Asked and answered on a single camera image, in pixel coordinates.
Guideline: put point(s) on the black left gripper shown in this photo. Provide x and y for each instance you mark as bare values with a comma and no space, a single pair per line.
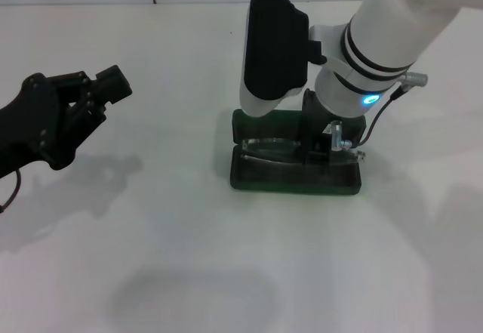
26,125

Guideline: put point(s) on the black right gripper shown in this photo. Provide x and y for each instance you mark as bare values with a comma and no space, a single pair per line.
311,121

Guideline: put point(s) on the dark green glasses case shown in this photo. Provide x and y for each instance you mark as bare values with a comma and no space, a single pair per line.
294,182

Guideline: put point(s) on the clear transparent glasses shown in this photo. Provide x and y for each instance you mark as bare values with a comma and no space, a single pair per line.
271,145

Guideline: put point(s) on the white black wrist camera box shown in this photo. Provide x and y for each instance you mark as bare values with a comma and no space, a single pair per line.
271,46

